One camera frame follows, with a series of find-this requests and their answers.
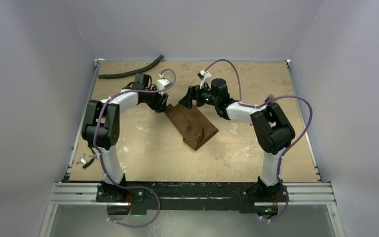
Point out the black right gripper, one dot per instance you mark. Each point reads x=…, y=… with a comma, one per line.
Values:
x=195, y=97

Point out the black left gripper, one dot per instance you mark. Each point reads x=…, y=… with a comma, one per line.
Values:
x=160, y=105

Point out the brown fabric napkin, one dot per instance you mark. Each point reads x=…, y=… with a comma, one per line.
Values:
x=195, y=128

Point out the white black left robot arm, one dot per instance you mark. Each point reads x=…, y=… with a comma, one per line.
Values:
x=101, y=126

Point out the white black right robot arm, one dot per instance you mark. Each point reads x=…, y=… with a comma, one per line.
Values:
x=273, y=131

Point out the black foam tube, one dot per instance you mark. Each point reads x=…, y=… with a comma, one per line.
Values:
x=133, y=72

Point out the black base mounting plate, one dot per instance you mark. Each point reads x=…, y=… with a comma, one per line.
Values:
x=203, y=205

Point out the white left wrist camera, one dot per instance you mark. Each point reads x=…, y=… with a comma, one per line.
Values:
x=163, y=83

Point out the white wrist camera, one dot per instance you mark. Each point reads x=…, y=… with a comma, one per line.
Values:
x=205, y=78
x=163, y=83

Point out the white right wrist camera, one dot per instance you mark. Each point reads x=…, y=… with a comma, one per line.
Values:
x=205, y=78

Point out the black handled pliers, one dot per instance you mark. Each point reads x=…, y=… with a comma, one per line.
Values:
x=90, y=161

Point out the aluminium extrusion rail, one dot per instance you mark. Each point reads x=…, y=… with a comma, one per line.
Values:
x=296, y=193

